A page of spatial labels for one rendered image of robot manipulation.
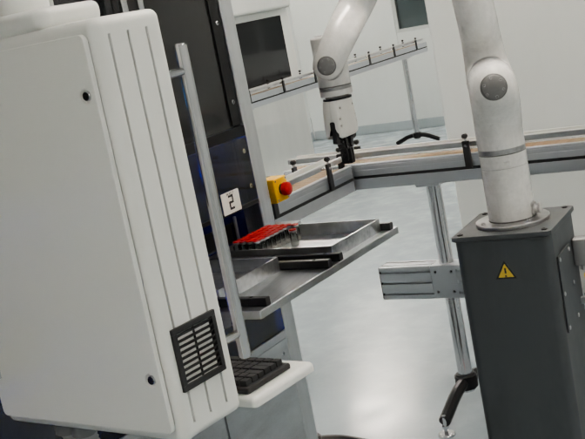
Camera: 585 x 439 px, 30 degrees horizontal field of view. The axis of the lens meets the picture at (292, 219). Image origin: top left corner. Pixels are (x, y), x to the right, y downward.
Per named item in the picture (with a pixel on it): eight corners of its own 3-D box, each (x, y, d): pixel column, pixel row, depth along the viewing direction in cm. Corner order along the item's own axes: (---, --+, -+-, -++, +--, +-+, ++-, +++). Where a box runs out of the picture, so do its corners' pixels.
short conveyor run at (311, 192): (254, 246, 323) (243, 194, 320) (211, 248, 332) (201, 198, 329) (359, 190, 380) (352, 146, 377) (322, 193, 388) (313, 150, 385)
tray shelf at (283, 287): (97, 320, 264) (96, 314, 263) (253, 240, 321) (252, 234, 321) (261, 319, 238) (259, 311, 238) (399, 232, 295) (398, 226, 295)
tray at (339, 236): (224, 264, 290) (221, 251, 289) (276, 237, 311) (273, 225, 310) (333, 260, 271) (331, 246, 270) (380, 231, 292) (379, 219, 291)
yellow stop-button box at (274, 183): (257, 205, 321) (252, 181, 320) (270, 199, 327) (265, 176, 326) (279, 204, 317) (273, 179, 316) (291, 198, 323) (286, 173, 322)
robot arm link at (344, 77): (349, 84, 275) (352, 80, 284) (339, 32, 273) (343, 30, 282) (317, 90, 277) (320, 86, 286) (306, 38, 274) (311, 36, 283)
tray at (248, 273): (109, 307, 267) (106, 293, 267) (172, 274, 289) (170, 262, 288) (221, 304, 249) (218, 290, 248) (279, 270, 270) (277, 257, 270)
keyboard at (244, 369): (105, 383, 233) (103, 372, 233) (150, 359, 244) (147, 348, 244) (248, 395, 209) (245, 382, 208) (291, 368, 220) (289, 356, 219)
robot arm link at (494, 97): (523, 144, 284) (509, 52, 280) (529, 155, 266) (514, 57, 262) (477, 151, 286) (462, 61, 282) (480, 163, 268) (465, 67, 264)
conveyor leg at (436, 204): (451, 395, 386) (414, 184, 371) (460, 384, 393) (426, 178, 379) (474, 395, 381) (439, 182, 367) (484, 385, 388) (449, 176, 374)
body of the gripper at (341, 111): (333, 91, 288) (340, 133, 290) (314, 98, 279) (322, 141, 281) (358, 88, 284) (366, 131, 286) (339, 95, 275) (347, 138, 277)
